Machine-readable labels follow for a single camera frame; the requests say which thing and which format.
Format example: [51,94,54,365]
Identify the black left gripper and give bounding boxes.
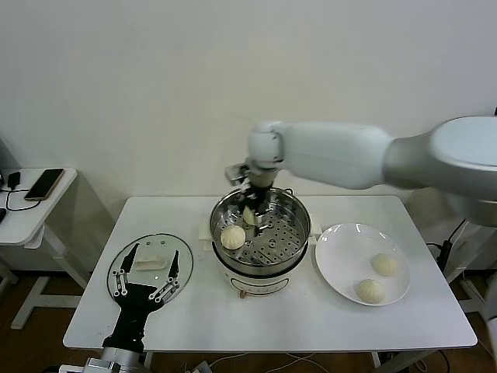
[102,242,181,353]

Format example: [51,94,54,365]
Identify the white electric cooker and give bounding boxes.
[197,212,322,302]

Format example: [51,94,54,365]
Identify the white floor cable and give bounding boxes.
[209,351,316,370]

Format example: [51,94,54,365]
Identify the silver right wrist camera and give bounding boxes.
[224,162,252,186]

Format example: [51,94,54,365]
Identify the thin black charger cable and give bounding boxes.
[4,187,43,214]

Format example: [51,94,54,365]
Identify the gold smartphone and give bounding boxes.
[23,168,65,202]

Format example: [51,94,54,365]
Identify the black laptop power cable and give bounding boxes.
[426,219,467,273]

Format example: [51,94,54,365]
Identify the perforated steel steamer basket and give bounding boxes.
[209,186,311,273]

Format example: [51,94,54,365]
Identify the glass lid with white handle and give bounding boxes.
[106,232,194,310]

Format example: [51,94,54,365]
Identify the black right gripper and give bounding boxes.
[238,183,274,235]

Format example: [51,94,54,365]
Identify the white laptop cable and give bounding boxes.
[450,219,469,241]

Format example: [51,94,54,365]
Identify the white side table with phone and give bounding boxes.
[0,166,92,332]

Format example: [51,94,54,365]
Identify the white round plate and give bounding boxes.
[314,221,412,308]

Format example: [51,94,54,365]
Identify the white side table with laptop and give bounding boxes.
[444,217,497,315]

